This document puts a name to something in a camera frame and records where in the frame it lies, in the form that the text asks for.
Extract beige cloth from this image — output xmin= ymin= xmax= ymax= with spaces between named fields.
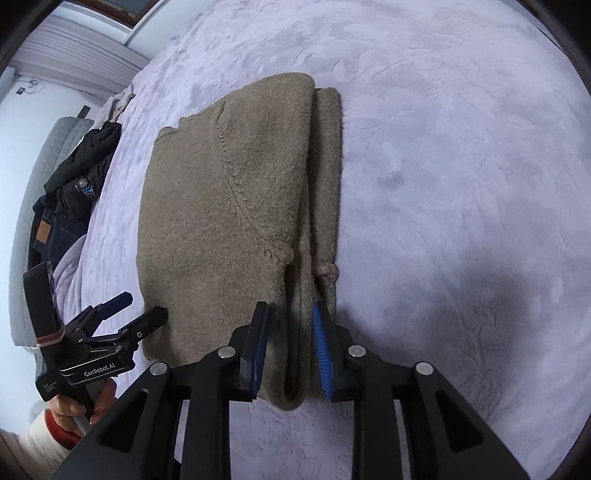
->
xmin=107 ymin=85 xmax=137 ymax=124

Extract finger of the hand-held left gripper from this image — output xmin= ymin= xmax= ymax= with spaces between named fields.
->
xmin=69 ymin=292 xmax=134 ymax=340
xmin=90 ymin=305 xmax=168 ymax=354

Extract person's left hand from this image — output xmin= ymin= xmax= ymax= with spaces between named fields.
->
xmin=46 ymin=378 xmax=116 ymax=428

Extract black jacket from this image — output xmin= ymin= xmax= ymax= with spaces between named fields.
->
xmin=44 ymin=121 xmax=123 ymax=219

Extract white curtain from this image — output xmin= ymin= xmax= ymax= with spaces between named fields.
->
xmin=7 ymin=21 xmax=153 ymax=95

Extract brown window frame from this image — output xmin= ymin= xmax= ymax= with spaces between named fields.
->
xmin=113 ymin=0 xmax=155 ymax=29

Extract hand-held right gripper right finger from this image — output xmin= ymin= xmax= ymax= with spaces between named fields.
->
xmin=310 ymin=301 xmax=532 ymax=480

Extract dark blue jeans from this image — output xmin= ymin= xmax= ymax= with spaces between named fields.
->
xmin=28 ymin=194 xmax=89 ymax=271

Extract brown knit sweater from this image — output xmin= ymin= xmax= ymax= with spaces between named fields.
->
xmin=137 ymin=71 xmax=345 ymax=411

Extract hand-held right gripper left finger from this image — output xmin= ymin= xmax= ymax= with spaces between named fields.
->
xmin=51 ymin=301 xmax=273 ymax=480

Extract lavender bed blanket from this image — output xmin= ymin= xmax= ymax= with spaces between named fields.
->
xmin=51 ymin=0 xmax=591 ymax=480

